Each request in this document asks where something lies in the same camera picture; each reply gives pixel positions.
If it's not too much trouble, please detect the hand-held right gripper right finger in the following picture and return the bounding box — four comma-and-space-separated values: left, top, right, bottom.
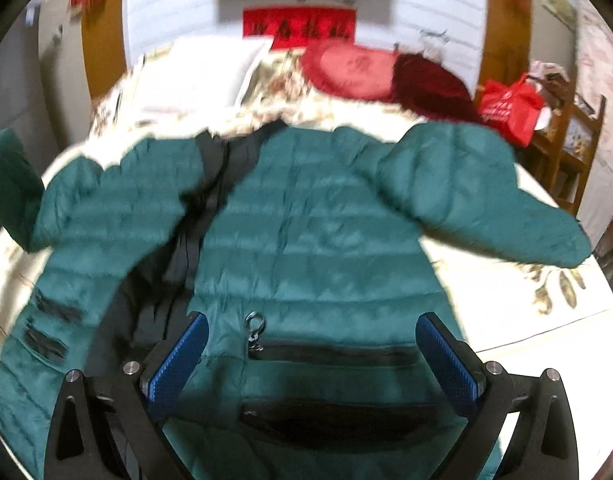
415, 311, 577, 480

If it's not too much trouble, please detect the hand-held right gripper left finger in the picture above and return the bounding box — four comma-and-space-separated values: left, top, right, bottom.
44, 311, 210, 480

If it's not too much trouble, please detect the green puffer jacket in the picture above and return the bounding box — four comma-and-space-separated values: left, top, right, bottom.
0, 122, 594, 480

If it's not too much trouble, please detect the wooden chair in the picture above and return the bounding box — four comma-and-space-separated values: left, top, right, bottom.
529, 80, 607, 216

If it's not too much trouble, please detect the red shopping bag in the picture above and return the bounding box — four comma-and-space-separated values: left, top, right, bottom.
479, 72, 544, 148

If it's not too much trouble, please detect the dark red velvet cushion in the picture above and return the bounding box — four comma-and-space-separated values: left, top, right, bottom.
391, 52, 487, 123

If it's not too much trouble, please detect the white pillow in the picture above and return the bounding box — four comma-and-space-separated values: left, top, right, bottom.
134, 36, 274, 116

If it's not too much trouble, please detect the red heart-shaped cushion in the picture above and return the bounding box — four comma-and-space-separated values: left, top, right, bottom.
300, 40, 402, 101

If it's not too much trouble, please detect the red wall banner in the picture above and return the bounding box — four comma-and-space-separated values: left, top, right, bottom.
243, 7, 357, 51

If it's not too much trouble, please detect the small framed wall picture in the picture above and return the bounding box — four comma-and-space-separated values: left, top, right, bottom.
541, 0, 579, 26

